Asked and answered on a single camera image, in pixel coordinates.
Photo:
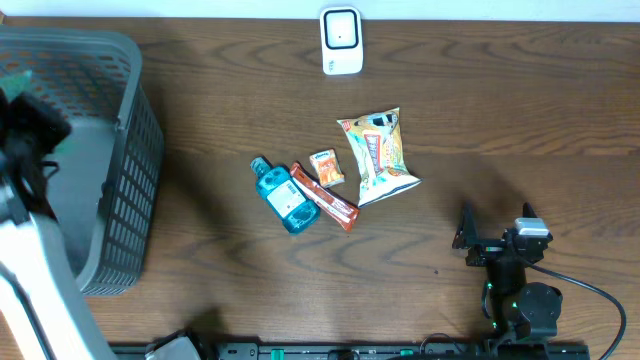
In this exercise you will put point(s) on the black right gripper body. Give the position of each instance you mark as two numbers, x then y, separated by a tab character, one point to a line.
486	250

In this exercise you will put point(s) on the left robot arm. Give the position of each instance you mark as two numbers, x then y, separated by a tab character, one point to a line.
40	300

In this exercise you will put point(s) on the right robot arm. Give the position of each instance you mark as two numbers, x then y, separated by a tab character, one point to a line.
524	314

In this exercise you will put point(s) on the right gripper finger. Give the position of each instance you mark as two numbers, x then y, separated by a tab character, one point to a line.
528	211
466	235

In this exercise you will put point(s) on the teal mouthwash bottle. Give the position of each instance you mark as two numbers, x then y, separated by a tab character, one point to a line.
277	188

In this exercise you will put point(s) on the yellow snack bag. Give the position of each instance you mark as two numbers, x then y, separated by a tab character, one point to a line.
377	145

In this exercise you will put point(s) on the white barcode scanner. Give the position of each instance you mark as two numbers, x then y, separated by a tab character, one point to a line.
341	41

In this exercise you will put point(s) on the small orange tissue pack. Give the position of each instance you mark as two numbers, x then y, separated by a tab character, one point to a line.
327	168

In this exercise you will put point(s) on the orange snack bar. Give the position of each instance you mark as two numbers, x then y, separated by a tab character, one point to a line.
343	212

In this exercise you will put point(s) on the grey plastic basket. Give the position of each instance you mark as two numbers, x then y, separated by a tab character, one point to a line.
104	192

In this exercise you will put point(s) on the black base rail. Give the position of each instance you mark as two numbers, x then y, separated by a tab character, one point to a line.
433	350

